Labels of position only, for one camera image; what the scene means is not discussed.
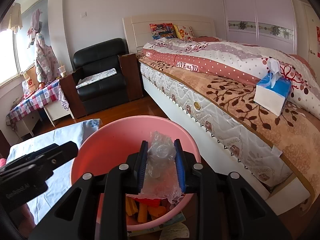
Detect pink hat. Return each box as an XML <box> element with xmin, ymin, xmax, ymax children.
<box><xmin>27</xmin><ymin>9</ymin><xmax>43</xmax><ymax>48</ymax></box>

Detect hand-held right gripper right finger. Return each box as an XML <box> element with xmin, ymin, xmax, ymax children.
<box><xmin>174</xmin><ymin>139</ymin><xmax>293</xmax><ymax>240</ymax></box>

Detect brown paper bag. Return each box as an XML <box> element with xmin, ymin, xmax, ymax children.
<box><xmin>23</xmin><ymin>66</ymin><xmax>40</xmax><ymax>93</ymax></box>

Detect white floral seat cushion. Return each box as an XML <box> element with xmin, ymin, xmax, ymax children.
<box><xmin>76</xmin><ymin>68</ymin><xmax>117</xmax><ymax>89</ymax></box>

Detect brown leaf pattern blanket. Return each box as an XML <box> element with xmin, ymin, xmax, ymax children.
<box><xmin>139</xmin><ymin>56</ymin><xmax>320</xmax><ymax>198</ymax></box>

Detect floral padded coat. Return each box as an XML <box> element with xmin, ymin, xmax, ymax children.
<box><xmin>34</xmin><ymin>34</ymin><xmax>60</xmax><ymax>80</ymax></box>

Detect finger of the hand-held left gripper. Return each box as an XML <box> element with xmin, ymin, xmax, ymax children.
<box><xmin>0</xmin><ymin>141</ymin><xmax>78</xmax><ymax>180</ymax></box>
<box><xmin>5</xmin><ymin>144</ymin><xmax>60</xmax><ymax>168</ymax></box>

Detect window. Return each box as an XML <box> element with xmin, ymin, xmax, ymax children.
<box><xmin>0</xmin><ymin>5</ymin><xmax>28</xmax><ymax>85</ymax></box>

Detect red foam net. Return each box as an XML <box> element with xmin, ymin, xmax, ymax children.
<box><xmin>134</xmin><ymin>197</ymin><xmax>170</xmax><ymax>219</ymax></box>

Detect white low table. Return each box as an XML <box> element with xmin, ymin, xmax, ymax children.
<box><xmin>44</xmin><ymin>97</ymin><xmax>75</xmax><ymax>127</ymax></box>
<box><xmin>15</xmin><ymin>114</ymin><xmax>42</xmax><ymax>140</ymax></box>

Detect checked tablecloth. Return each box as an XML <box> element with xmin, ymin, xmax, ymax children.
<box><xmin>6</xmin><ymin>79</ymin><xmax>69</xmax><ymax>130</ymax></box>

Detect black leather armchair wooden arms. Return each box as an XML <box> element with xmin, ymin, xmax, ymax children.
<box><xmin>59</xmin><ymin>38</ymin><xmax>143</xmax><ymax>119</ymax></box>

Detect clear plastic wrap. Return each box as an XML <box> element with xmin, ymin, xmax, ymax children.
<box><xmin>139</xmin><ymin>131</ymin><xmax>185</xmax><ymax>203</ymax></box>

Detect pink plastic bin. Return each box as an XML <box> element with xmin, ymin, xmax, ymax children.
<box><xmin>71</xmin><ymin>116</ymin><xmax>202</xmax><ymax>232</ymax></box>

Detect white bed with mattress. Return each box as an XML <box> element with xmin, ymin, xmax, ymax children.
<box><xmin>122</xmin><ymin>14</ymin><xmax>320</xmax><ymax>205</ymax></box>

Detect white door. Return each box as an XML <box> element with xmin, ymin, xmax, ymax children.
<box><xmin>292</xmin><ymin>0</ymin><xmax>320</xmax><ymax>63</ymax></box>

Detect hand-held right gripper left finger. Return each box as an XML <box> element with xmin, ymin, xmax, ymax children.
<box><xmin>29</xmin><ymin>140</ymin><xmax>149</xmax><ymax>240</ymax></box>

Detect white frilly garment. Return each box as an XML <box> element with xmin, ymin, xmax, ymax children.
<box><xmin>0</xmin><ymin>2</ymin><xmax>23</xmax><ymax>34</ymax></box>

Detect blue white tissue box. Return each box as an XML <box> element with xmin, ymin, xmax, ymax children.
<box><xmin>253</xmin><ymin>60</ymin><xmax>292</xmax><ymax>117</ymax></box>

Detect blue floral tablecloth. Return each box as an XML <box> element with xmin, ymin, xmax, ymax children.
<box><xmin>6</xmin><ymin>119</ymin><xmax>102</xmax><ymax>225</ymax></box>

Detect pink white patterned quilt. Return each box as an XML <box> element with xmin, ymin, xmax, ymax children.
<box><xmin>142</xmin><ymin>36</ymin><xmax>320</xmax><ymax>119</ymax></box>

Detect white sliding door wardrobe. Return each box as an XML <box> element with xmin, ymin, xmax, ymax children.
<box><xmin>219</xmin><ymin>0</ymin><xmax>303</xmax><ymax>55</ymax></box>

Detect white pillow with orange flowers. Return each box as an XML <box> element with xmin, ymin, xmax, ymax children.
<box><xmin>174</xmin><ymin>25</ymin><xmax>195</xmax><ymax>40</ymax></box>

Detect colourful printed pillow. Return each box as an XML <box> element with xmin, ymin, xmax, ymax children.
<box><xmin>149</xmin><ymin>23</ymin><xmax>177</xmax><ymax>40</ymax></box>

